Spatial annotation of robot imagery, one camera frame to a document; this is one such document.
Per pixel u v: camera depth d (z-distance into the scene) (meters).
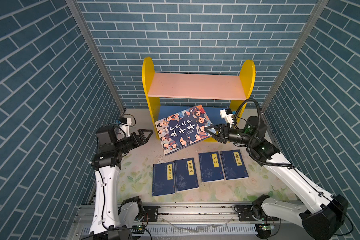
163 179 0.85
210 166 0.89
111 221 0.38
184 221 0.73
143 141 0.62
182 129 0.64
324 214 0.37
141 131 0.62
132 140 0.61
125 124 0.64
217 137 0.59
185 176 0.85
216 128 0.60
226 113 0.62
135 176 0.87
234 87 0.76
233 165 0.90
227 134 0.56
